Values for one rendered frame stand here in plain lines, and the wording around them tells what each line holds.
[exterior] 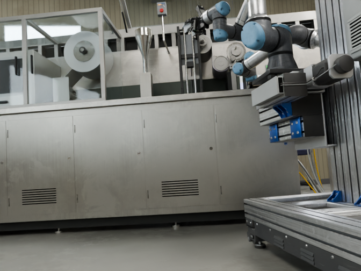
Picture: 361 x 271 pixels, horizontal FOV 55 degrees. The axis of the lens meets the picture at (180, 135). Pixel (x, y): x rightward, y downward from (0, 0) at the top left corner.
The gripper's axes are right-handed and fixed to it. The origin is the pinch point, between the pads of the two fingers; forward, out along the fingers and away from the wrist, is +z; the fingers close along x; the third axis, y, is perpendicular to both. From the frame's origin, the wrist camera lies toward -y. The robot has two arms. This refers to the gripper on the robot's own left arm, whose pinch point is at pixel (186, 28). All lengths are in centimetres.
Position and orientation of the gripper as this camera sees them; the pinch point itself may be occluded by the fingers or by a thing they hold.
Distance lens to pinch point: 217.2
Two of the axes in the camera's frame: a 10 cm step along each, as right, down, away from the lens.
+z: -5.6, 1.1, 8.2
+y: -0.5, 9.9, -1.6
